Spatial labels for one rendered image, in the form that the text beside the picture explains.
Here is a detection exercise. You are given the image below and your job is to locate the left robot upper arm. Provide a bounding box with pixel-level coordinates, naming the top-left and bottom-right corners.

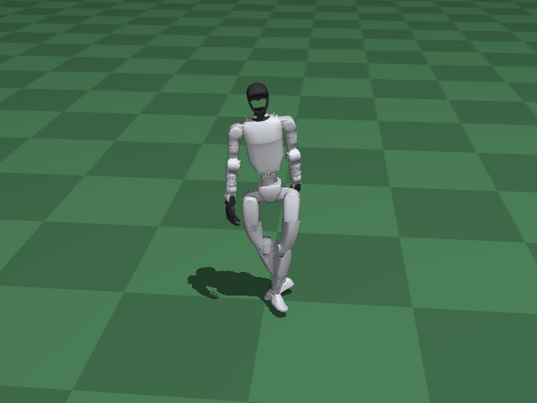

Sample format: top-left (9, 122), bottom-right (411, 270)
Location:
top-left (279, 116), bottom-right (300, 163)

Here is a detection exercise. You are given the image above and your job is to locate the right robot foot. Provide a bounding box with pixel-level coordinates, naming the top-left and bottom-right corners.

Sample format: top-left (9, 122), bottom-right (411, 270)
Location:
top-left (263, 277), bottom-right (295, 300)

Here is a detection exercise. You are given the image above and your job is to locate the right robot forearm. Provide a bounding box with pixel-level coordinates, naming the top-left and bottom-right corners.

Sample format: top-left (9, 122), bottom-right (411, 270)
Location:
top-left (224, 160), bottom-right (237, 202)

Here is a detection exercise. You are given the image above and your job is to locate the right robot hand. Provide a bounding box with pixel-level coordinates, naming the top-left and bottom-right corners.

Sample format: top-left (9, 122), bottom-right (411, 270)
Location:
top-left (225, 196), bottom-right (241, 226)

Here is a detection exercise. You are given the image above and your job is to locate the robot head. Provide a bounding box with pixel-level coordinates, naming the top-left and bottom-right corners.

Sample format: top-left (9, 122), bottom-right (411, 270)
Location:
top-left (247, 82), bottom-right (270, 122)

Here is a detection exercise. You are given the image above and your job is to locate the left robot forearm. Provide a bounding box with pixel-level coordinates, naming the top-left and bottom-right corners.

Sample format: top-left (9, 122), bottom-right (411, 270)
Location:
top-left (289, 156), bottom-right (302, 188)

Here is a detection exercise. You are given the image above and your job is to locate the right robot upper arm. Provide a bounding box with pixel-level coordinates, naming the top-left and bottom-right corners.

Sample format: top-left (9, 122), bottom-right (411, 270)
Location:
top-left (227, 122), bottom-right (243, 171)

